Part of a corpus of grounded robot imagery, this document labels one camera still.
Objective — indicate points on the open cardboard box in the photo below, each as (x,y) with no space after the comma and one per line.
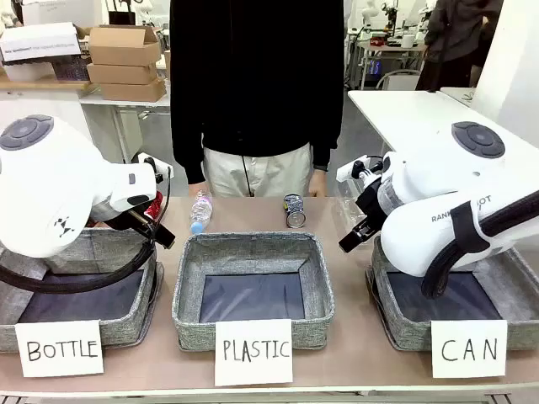
(122,46)

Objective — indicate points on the white paper label CAN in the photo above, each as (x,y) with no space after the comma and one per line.
(469,349)

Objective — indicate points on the white paper label PLASTIC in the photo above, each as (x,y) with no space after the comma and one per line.
(252,351)

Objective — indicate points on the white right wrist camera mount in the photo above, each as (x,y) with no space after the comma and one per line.
(347,172)

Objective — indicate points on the closed flat cardboard box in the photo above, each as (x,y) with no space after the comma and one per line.
(122,73)
(132,90)

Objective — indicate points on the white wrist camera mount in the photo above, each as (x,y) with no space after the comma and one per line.
(147,160)
(347,172)

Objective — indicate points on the grey fabric basket plastic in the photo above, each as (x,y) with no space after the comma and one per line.
(252,246)

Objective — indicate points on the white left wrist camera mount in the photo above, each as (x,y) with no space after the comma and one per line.
(147,160)

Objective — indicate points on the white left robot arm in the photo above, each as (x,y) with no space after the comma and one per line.
(42,189)

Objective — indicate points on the clear plastic water bottle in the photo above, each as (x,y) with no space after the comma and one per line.
(201,212)

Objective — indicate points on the white chair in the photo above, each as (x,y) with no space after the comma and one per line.
(398,80)

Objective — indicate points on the clear plastic wrapper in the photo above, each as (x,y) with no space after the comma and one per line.
(347,210)

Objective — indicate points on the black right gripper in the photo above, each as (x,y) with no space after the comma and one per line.
(372,202)

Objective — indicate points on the bystander in dark jacket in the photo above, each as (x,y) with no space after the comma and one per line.
(455,33)

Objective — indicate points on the person's right forearm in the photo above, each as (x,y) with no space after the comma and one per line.
(187,160)

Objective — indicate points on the dark mesh crate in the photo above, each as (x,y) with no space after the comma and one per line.
(71,68)

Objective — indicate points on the white background desk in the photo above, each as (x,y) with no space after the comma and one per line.
(126,101)

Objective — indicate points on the black white patterned can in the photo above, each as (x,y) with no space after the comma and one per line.
(295,206)

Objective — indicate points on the person in black sweater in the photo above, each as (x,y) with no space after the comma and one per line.
(252,84)

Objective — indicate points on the grey fabric basket can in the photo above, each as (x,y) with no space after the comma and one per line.
(404,332)

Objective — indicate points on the red metal can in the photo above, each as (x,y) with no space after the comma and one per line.
(155,208)

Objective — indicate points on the background workbench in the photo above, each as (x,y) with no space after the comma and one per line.
(391,48)

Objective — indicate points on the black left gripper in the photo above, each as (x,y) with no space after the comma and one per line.
(135,222)

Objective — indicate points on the grey fabric basket bottle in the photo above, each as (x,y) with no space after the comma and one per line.
(126,311)

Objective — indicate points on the person's left hand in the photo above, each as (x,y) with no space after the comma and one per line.
(318,183)

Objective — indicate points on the white printed box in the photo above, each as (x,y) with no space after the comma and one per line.
(38,42)

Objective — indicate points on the wooden board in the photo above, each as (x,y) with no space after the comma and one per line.
(42,84)

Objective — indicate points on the white paper label BOTTLE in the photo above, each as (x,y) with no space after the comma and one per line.
(59,349)

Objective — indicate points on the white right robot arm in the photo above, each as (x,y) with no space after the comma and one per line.
(421,210)

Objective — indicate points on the person's left forearm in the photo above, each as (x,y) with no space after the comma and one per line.
(327,139)

